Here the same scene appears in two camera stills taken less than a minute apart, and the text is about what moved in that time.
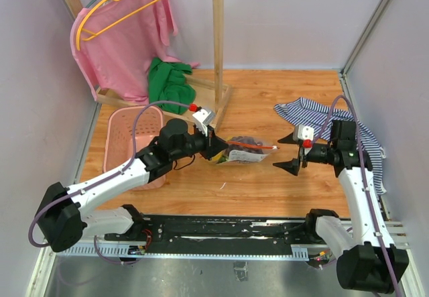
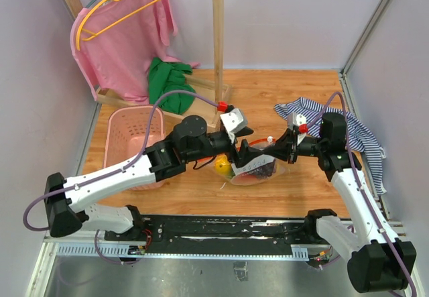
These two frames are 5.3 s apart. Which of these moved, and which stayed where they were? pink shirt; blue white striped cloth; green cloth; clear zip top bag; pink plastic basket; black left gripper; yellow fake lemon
Moved: yellow fake lemon; clear zip top bag; black left gripper
Stayed: blue white striped cloth; pink plastic basket; green cloth; pink shirt
